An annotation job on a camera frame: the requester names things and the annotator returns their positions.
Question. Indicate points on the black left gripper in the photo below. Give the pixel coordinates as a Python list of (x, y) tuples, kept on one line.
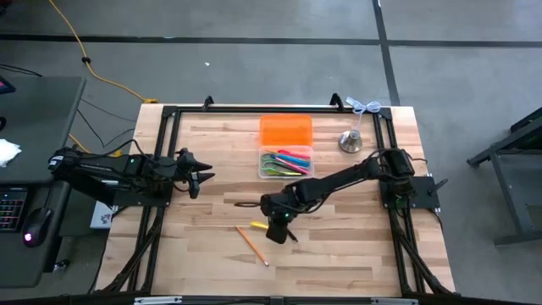
[(186, 169)]

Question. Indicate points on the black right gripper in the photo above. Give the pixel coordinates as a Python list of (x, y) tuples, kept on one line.
[(281, 212)]

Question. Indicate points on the black pen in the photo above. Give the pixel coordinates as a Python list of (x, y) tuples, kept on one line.
[(292, 236)]

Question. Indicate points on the yellow highlighter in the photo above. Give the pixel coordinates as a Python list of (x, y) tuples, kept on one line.
[(258, 225)]

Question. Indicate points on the yellow pen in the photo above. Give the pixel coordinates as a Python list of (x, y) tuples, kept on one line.
[(283, 173)]

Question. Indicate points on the orange pencil with eraser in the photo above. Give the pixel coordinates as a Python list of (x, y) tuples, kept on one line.
[(251, 245)]

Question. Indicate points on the pink pen blue tip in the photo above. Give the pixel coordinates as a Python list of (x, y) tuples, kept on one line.
[(292, 166)]

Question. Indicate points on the pink marker pen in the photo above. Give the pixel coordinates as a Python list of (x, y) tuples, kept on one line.
[(296, 153)]

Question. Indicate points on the clear pencil box orange lid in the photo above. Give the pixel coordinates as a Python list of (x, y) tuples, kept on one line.
[(288, 131)]

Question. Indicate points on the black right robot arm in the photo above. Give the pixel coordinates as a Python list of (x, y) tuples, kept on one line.
[(360, 178)]

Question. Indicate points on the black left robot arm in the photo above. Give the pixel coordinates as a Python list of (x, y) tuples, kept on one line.
[(106, 173)]

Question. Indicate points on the white printed box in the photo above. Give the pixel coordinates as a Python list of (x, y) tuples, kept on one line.
[(101, 216)]

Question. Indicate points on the silver desk caster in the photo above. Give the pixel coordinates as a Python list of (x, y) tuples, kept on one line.
[(62, 265)]

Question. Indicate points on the black office desk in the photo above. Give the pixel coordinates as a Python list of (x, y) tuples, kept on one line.
[(38, 118)]

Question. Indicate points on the black computer mouse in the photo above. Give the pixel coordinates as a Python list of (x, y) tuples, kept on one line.
[(36, 224)]

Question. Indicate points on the backlit computer keyboard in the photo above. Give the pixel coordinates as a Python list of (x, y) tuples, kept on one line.
[(12, 209)]

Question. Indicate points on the white crumpled tissue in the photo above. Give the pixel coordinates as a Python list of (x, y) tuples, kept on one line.
[(7, 152)]

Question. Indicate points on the black device pink screen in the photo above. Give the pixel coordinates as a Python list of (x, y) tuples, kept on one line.
[(5, 86)]

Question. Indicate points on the black aluminium table frame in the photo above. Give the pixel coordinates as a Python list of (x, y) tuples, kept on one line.
[(237, 110)]

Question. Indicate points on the silver metal bracket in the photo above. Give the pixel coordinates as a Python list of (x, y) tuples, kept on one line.
[(394, 301), (156, 301)]

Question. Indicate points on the black metal cart frame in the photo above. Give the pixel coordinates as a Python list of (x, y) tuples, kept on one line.
[(521, 237)]

